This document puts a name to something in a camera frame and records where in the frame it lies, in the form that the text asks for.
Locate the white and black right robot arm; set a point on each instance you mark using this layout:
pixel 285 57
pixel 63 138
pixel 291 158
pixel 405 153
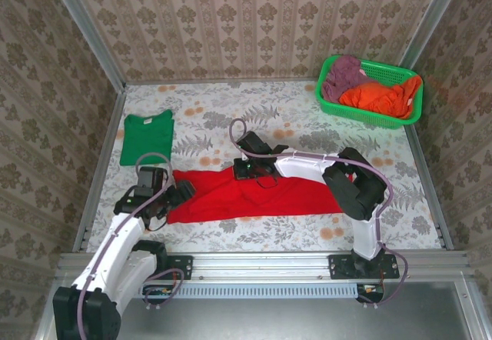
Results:
pixel 303 166

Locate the red t-shirt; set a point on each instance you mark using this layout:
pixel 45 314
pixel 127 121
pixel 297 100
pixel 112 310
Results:
pixel 230 197

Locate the folded green t-shirt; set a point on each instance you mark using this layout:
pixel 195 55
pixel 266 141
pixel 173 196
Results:
pixel 146 140

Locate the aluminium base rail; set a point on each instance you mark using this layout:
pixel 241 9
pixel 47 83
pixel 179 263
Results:
pixel 261 267

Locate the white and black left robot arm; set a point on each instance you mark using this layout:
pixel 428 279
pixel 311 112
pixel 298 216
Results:
pixel 115 247

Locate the grey metal panel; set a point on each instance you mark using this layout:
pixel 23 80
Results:
pixel 288 320

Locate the purple t-shirt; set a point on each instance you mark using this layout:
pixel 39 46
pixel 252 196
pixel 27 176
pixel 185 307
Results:
pixel 342 78

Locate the aluminium frame post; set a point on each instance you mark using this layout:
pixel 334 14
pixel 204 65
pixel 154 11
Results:
pixel 432 20
pixel 86 28

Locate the orange t-shirt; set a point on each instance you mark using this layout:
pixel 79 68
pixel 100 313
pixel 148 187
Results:
pixel 376 99

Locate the aluminium table side rail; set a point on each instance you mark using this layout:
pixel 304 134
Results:
pixel 428 186
pixel 102 163

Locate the green plastic basket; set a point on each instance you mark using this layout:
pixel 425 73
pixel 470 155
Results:
pixel 365 117

